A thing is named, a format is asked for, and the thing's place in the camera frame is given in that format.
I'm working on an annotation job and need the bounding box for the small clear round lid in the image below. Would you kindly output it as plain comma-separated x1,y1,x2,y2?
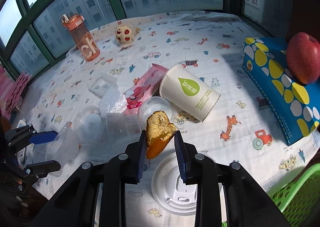
137,97,177,129

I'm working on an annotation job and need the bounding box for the white paper cup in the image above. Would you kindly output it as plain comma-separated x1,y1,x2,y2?
159,65,220,122

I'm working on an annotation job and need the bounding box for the orange water bottle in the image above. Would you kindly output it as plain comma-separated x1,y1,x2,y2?
61,14,100,61

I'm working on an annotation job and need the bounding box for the red apple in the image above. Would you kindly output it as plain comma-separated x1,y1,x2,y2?
286,32,319,85

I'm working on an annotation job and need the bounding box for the small clear plastic tray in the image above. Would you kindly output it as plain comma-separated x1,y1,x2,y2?
87,73,117,98

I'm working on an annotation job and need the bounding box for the orange peel piece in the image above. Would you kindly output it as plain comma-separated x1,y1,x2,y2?
145,111,177,159

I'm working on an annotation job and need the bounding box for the green plastic basket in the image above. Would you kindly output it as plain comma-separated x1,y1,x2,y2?
271,164,319,226

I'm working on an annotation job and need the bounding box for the pink snack wrapper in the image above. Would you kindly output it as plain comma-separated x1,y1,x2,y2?
124,64,168,115

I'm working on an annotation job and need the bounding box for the white styrofoam block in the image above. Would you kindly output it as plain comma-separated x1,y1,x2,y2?
98,87,127,117

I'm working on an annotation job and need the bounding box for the white plastic cup lid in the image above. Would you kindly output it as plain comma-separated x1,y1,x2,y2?
151,153,197,216

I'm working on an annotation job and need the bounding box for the blue yellow tissue box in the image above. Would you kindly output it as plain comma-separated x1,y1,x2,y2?
242,37,319,145

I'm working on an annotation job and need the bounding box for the clear rectangular plastic tray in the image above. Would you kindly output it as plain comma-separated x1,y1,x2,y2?
44,121,79,177

